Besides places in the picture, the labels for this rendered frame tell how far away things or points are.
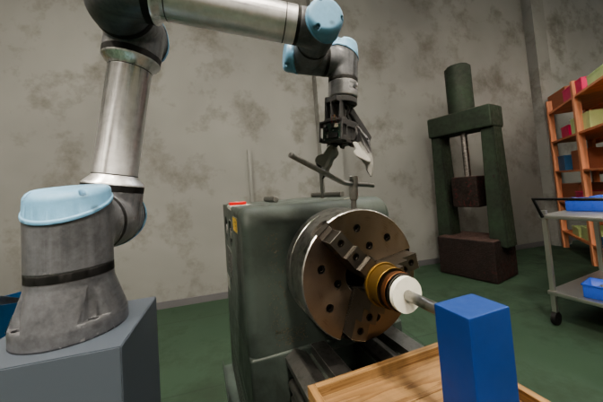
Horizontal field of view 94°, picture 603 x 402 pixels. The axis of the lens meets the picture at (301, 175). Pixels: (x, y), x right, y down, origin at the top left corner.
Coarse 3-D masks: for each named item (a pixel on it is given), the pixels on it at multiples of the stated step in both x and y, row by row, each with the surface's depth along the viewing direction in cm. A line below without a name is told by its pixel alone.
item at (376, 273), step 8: (376, 264) 60; (384, 264) 60; (392, 264) 61; (368, 272) 59; (376, 272) 58; (384, 272) 57; (392, 272) 56; (400, 272) 56; (368, 280) 59; (376, 280) 57; (384, 280) 55; (392, 280) 54; (368, 288) 58; (376, 288) 56; (384, 288) 54; (368, 296) 58; (376, 296) 56; (384, 296) 54; (376, 304) 59; (384, 304) 56; (400, 312) 54
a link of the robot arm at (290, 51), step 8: (288, 48) 66; (296, 48) 64; (288, 56) 66; (296, 56) 65; (328, 56) 68; (288, 64) 67; (296, 64) 68; (304, 64) 66; (312, 64) 66; (320, 64) 68; (328, 64) 69; (288, 72) 71; (296, 72) 70; (304, 72) 70; (312, 72) 70; (320, 72) 70
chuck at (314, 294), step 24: (336, 216) 67; (360, 216) 69; (384, 216) 71; (312, 240) 64; (360, 240) 69; (384, 240) 71; (312, 264) 64; (336, 264) 66; (312, 288) 63; (336, 288) 66; (312, 312) 63; (336, 312) 65; (336, 336) 65
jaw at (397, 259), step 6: (402, 252) 71; (408, 252) 70; (414, 252) 70; (384, 258) 70; (390, 258) 69; (396, 258) 68; (402, 258) 67; (408, 258) 68; (414, 258) 69; (396, 264) 65; (402, 264) 65; (408, 264) 68; (414, 264) 69; (408, 270) 66
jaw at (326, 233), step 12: (324, 228) 66; (324, 240) 64; (336, 240) 62; (348, 240) 63; (336, 252) 62; (348, 252) 62; (360, 252) 62; (348, 264) 62; (360, 264) 61; (372, 264) 60
